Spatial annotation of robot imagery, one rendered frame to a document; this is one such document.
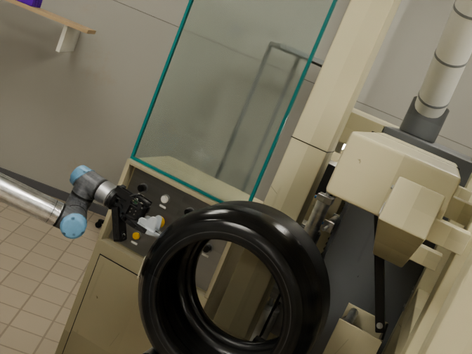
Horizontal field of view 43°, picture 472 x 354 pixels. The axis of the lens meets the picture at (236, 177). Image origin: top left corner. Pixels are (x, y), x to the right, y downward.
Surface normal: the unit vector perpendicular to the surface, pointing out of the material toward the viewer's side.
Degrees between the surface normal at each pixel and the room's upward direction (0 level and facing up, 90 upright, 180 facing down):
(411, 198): 72
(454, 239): 90
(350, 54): 90
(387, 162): 90
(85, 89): 90
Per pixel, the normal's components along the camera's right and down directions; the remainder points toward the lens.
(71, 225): 0.21, 0.29
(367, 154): -0.33, 0.07
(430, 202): -0.20, -0.22
